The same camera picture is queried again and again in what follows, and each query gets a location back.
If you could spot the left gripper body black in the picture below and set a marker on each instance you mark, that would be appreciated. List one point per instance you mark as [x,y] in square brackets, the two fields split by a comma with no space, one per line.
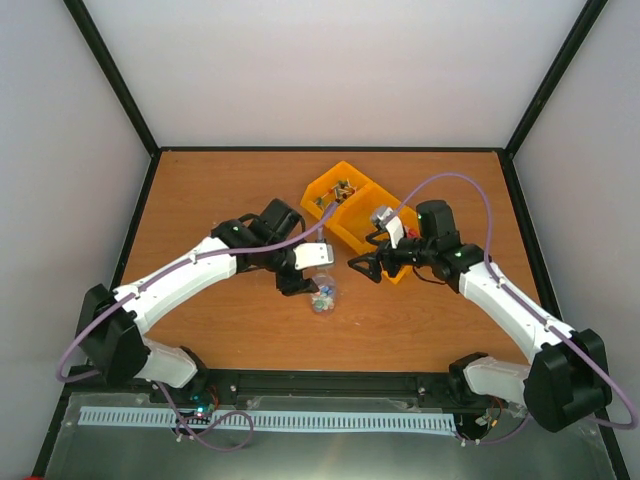
[285,284]

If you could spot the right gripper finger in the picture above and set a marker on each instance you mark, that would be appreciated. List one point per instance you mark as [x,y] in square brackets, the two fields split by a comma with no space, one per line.
[379,239]
[369,265]

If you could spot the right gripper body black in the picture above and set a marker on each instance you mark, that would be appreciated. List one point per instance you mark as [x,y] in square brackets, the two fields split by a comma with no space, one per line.
[425,248]

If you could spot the clear plastic cup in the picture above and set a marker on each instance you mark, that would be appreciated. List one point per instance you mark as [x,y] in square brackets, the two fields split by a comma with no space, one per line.
[321,279]

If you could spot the yellow three-compartment bin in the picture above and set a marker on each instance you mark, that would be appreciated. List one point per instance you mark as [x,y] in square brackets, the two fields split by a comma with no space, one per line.
[351,221]

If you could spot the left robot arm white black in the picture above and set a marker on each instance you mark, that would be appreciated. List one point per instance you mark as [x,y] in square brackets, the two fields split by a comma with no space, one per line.
[114,323]

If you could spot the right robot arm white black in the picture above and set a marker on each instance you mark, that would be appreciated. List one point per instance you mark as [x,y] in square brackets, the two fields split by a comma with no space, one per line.
[561,382]

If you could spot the lollipops in cup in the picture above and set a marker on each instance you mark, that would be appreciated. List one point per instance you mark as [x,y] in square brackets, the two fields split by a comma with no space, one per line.
[323,300]

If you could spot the pile of lollipops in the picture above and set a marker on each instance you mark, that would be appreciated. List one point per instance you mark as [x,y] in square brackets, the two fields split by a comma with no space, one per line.
[336,194]

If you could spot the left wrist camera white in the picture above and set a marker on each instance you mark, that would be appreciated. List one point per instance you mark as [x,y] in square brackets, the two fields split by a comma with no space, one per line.
[313,255]

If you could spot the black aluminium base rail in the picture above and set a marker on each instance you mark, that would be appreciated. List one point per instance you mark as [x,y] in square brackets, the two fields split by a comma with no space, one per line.
[236,387]

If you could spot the light blue cable duct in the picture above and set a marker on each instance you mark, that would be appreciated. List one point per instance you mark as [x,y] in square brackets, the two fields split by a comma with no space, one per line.
[273,421]

